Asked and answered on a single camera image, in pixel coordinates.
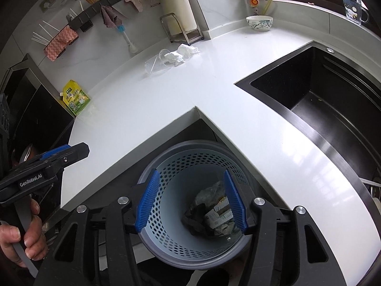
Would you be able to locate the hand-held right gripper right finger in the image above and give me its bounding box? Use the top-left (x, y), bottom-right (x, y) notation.
top-left (223, 170), bottom-right (347, 286)

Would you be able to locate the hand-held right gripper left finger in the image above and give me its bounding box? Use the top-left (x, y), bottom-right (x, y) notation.
top-left (33, 168), bottom-right (161, 286)

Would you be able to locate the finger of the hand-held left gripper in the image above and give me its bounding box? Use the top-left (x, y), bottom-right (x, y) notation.
top-left (45, 143), bottom-right (90, 170)
top-left (39, 144), bottom-right (72, 159)

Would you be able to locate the grey perforated trash bin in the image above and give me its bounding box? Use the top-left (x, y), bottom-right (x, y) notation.
top-left (131, 140), bottom-right (260, 270)

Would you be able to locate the white toothbrush package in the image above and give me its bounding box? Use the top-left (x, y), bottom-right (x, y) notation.
top-left (204, 205), bottom-right (236, 236)

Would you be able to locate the person's left hand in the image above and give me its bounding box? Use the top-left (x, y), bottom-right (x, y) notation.
top-left (0, 198), bottom-right (47, 264)

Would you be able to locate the black stove top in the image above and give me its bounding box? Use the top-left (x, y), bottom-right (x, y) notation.
top-left (0, 53), bottom-right (75, 185)

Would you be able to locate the yellow seasoning pouch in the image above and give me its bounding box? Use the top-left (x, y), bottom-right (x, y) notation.
top-left (60, 79), bottom-right (91, 117)

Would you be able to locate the pink wavy dishcloth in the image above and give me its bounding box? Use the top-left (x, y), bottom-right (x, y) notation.
top-left (44, 25), bottom-right (80, 63)

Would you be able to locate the bundle of white sticks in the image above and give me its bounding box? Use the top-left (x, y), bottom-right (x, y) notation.
top-left (31, 20), bottom-right (65, 47)

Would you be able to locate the clear plastic cup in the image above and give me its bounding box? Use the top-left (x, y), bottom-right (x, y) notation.
top-left (144, 48), bottom-right (173, 75)

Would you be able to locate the white bottle brush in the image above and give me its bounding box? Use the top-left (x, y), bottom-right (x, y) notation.
top-left (117, 24), bottom-right (139, 56)

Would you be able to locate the black sink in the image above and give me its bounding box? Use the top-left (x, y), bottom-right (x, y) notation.
top-left (235, 40), bottom-right (381, 198)

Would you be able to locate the brownish hanging cloth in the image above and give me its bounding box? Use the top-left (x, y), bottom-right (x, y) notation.
top-left (100, 5), bottom-right (123, 29)

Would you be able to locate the crumpled white tissue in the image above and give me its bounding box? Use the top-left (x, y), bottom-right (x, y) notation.
top-left (164, 43), bottom-right (202, 67)

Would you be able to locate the metal board rack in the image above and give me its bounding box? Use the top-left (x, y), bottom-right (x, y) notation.
top-left (160, 12), bottom-right (205, 43)

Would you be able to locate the white patterned bowl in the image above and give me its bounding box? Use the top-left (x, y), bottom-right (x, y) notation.
top-left (246, 15), bottom-right (273, 32)

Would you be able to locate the white cutting board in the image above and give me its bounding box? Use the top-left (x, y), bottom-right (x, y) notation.
top-left (155, 0), bottom-right (197, 34)

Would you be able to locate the black wall hook rail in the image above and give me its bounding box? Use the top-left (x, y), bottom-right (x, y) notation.
top-left (68, 0), bottom-right (152, 32)

